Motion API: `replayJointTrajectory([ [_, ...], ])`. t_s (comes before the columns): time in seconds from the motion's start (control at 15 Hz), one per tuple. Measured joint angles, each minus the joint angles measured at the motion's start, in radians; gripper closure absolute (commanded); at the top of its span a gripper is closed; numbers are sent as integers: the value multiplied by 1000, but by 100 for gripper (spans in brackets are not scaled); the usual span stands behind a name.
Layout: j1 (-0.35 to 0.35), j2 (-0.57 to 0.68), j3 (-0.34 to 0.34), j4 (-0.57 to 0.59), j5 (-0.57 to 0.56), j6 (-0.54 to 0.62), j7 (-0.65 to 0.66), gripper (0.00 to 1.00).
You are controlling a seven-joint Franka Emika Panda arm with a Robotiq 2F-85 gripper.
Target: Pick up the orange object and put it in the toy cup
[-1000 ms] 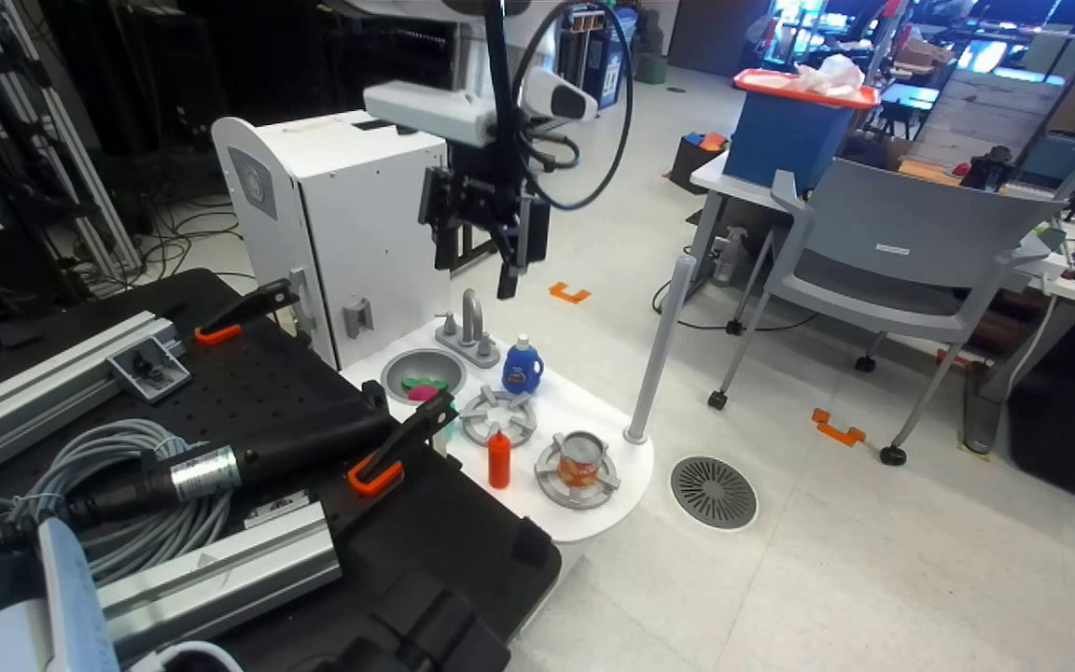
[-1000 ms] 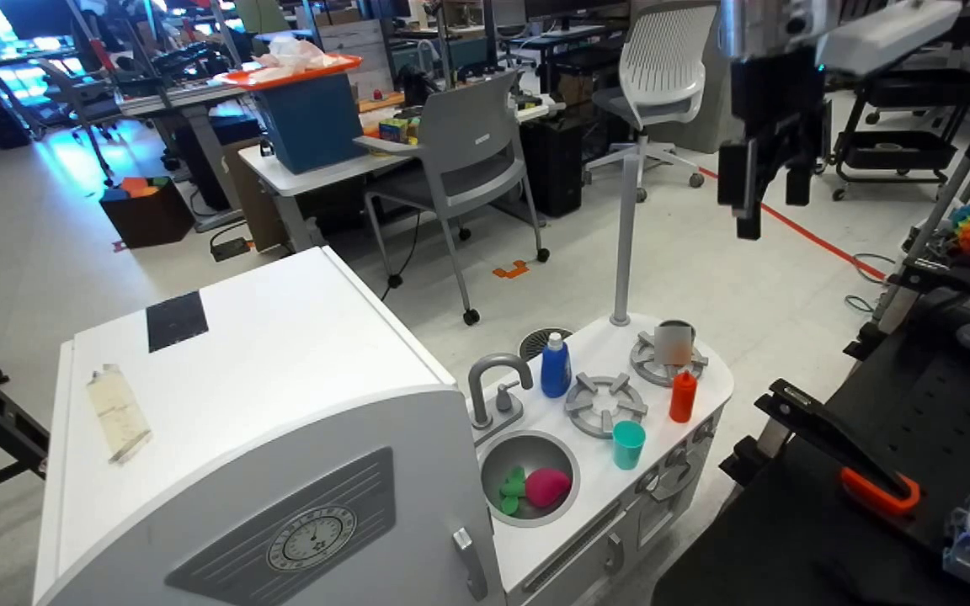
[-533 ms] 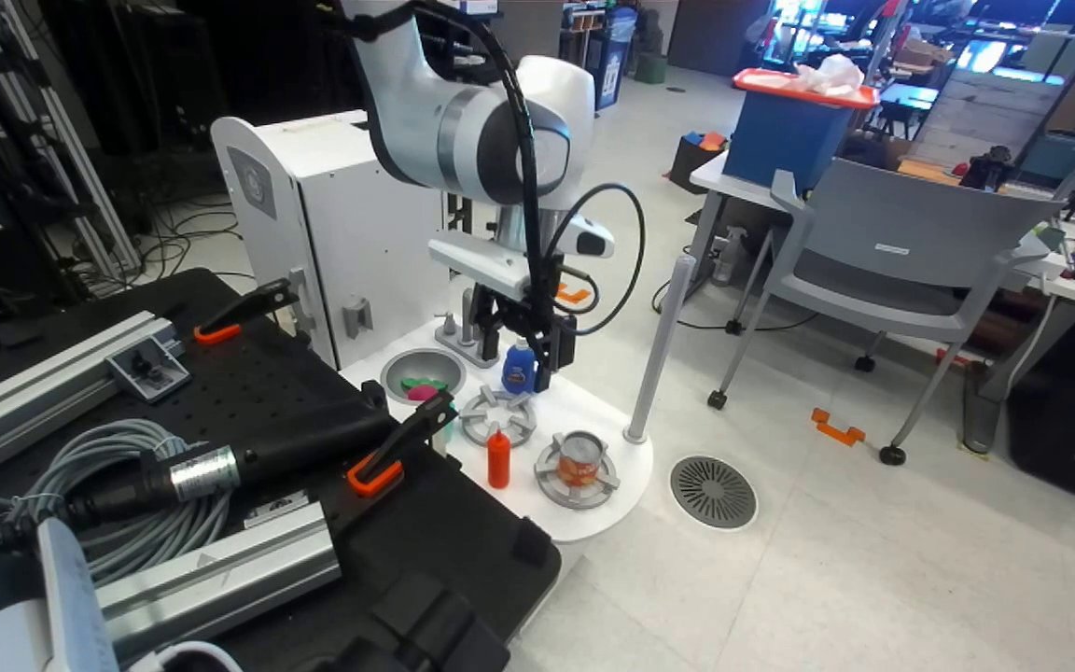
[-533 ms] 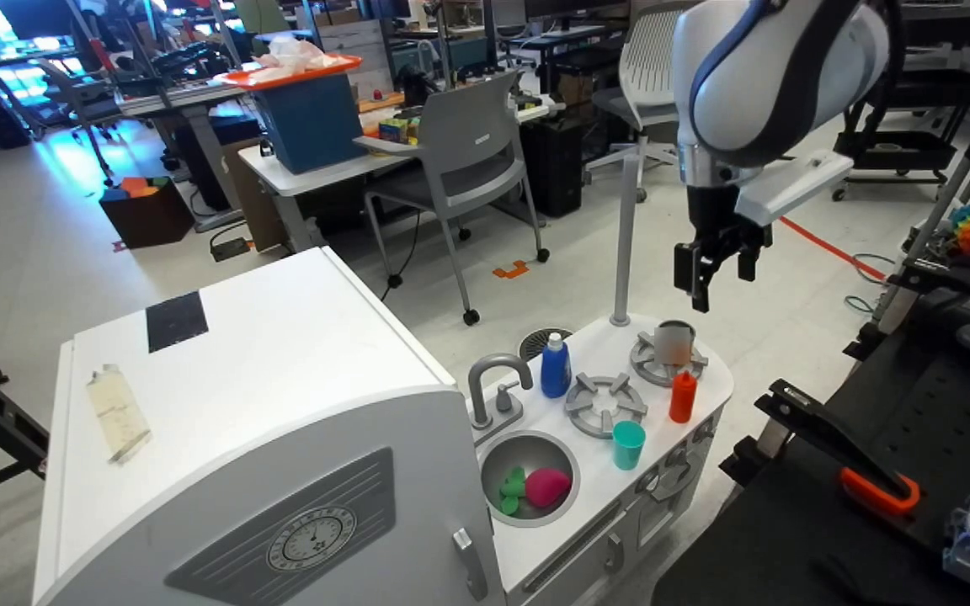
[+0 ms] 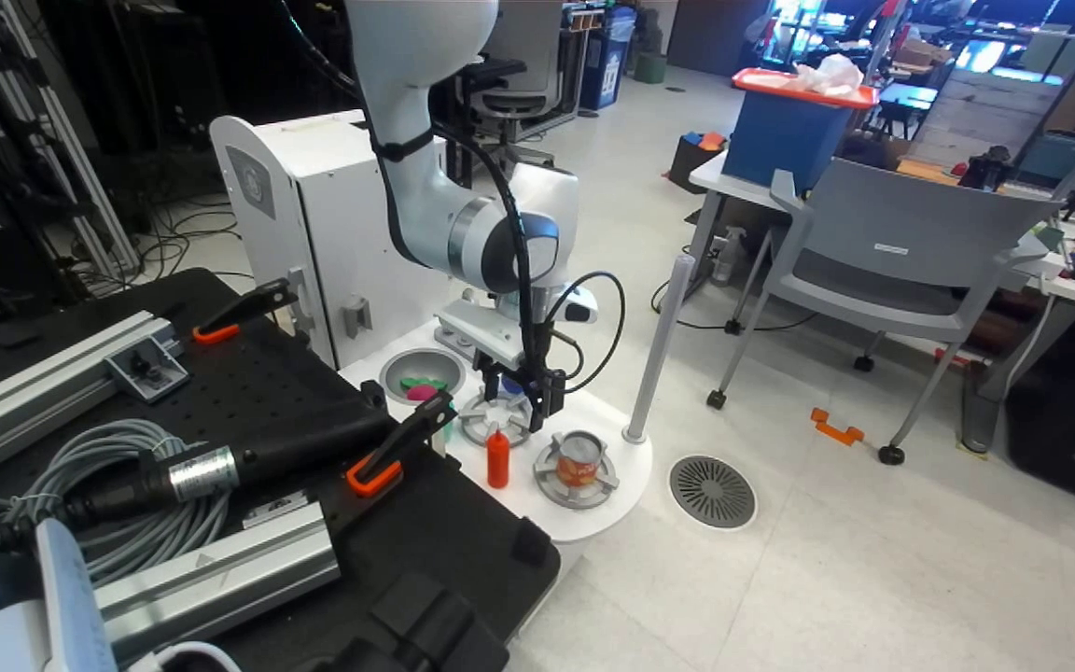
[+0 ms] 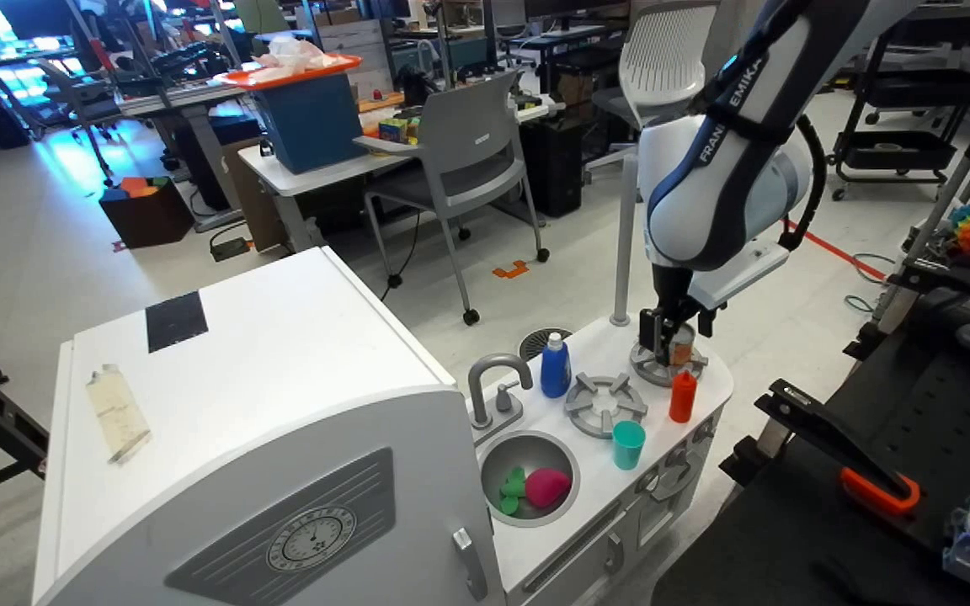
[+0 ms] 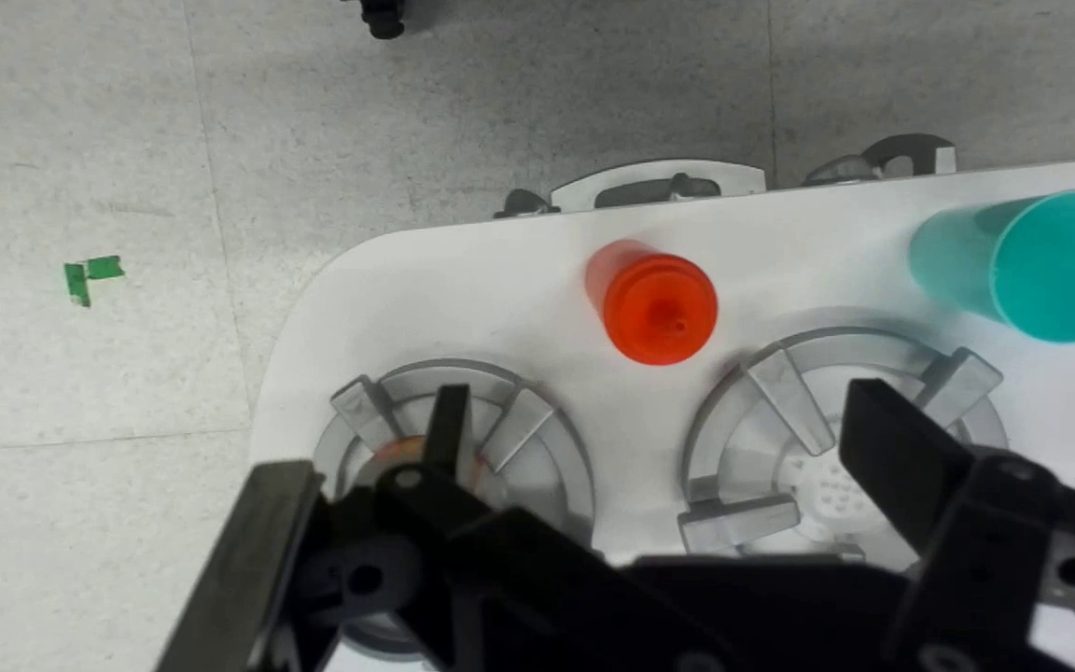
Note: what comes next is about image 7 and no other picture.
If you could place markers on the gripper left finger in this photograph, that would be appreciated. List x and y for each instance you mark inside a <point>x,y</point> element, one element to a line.
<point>258,560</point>

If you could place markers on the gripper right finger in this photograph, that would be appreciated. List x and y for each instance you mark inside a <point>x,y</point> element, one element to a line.
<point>911,467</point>

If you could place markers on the grey toy stove burner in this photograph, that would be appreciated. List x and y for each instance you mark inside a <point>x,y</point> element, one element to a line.
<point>537,467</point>
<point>761,439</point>

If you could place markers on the teal toy cup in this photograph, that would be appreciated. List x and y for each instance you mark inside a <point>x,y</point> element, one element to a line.
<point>1051,266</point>

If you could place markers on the orange toy squeeze bottle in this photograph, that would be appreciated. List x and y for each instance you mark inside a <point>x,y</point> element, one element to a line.
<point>654,303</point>

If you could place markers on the grey toy stove knob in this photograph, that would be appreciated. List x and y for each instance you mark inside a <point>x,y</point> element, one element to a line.
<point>901,154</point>
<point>521,203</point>

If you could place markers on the white toy kitchen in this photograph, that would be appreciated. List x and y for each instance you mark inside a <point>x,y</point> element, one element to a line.
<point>519,308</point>

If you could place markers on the green tape piece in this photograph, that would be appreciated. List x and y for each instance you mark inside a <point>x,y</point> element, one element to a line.
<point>90,275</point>

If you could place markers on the black caster wheel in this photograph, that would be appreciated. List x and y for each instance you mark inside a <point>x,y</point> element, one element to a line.
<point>382,16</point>

